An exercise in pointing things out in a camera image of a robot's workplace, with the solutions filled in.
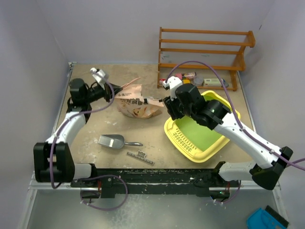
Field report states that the pink patterned bottle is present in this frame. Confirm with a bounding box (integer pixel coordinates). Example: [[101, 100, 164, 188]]
[[182, 72, 196, 80]]

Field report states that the yellow green litter box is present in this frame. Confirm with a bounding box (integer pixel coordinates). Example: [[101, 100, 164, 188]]
[[163, 90, 241, 164]]

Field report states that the pale green box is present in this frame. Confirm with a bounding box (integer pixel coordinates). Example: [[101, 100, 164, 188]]
[[203, 78, 222, 87]]

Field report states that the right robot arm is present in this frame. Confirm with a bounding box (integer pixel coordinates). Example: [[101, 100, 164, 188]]
[[163, 79, 293, 190]]

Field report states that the silver metal scoop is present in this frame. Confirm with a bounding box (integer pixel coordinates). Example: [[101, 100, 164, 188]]
[[98, 134, 143, 149]]

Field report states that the orange wooden shelf rack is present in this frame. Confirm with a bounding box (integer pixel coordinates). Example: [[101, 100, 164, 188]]
[[157, 27, 255, 91]]

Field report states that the blue dustpan with brush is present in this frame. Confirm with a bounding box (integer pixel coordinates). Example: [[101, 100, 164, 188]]
[[246, 205, 289, 229]]

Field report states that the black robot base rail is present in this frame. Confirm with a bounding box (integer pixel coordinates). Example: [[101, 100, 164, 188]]
[[71, 168, 239, 198]]

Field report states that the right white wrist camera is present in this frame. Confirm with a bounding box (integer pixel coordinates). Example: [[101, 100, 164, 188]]
[[162, 76, 183, 101]]

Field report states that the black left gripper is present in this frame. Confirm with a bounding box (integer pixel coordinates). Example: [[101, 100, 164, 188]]
[[84, 81, 122, 104]]

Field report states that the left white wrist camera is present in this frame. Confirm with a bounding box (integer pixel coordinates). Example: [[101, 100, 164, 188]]
[[90, 68, 109, 89]]

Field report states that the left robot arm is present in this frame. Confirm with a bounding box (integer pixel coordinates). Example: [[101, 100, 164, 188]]
[[33, 78, 122, 189]]

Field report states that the pink cat litter bag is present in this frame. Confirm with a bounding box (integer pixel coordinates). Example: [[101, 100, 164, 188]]
[[114, 77, 164, 119]]

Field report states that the white bag sealing clip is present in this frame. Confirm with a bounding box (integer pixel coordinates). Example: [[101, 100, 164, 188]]
[[126, 151, 154, 166]]

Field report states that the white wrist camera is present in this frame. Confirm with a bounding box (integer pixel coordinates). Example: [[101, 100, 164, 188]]
[[162, 76, 183, 101], [90, 68, 109, 89]]

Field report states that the yellow grey eraser block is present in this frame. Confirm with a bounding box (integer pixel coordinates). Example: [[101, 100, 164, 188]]
[[182, 79, 191, 84]]

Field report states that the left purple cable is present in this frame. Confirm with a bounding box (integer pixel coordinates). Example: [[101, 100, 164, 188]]
[[49, 81, 129, 212]]

